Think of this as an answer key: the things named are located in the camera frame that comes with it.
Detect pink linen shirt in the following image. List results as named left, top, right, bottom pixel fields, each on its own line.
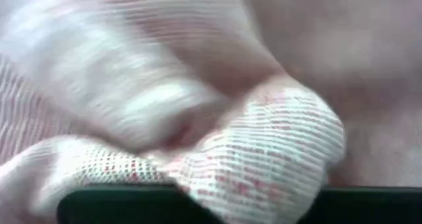
left=0, top=0, right=422, bottom=224

